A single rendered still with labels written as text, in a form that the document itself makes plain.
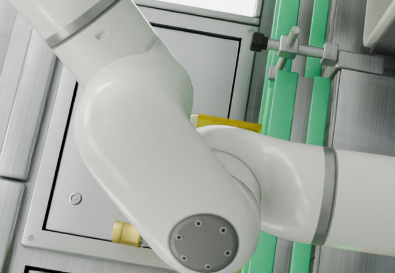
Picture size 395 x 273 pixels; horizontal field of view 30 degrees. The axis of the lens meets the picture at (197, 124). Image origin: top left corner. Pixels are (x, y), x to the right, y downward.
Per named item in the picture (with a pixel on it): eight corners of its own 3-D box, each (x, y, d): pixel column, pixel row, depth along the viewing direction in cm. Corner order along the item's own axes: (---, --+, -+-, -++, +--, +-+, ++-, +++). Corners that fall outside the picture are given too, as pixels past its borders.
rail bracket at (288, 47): (321, 73, 117) (243, 60, 117) (347, 28, 101) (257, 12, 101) (318, 91, 116) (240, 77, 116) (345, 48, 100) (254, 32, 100)
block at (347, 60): (367, 76, 115) (323, 68, 115) (385, 52, 106) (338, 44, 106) (365, 97, 114) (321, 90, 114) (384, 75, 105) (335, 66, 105)
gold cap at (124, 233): (139, 248, 110) (110, 243, 110) (140, 246, 113) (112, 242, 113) (143, 225, 110) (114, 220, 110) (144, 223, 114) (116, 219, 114)
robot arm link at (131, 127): (137, -20, 69) (106, 23, 54) (277, 173, 75) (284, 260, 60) (59, 36, 71) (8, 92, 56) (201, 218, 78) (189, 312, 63)
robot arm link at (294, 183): (329, 128, 74) (172, 106, 75) (344, 187, 62) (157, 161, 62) (312, 212, 78) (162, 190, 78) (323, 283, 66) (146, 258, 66)
